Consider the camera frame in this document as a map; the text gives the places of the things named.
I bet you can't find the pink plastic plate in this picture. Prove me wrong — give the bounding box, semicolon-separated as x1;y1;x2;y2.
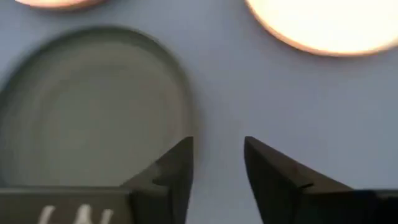
13;0;105;11
243;0;398;58

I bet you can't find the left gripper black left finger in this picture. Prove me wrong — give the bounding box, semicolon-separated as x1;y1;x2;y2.
0;136;195;224

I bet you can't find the dark grey plastic plate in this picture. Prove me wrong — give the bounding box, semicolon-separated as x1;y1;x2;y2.
0;25;195;189

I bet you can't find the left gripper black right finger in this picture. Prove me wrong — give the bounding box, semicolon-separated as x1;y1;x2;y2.
243;136;398;224

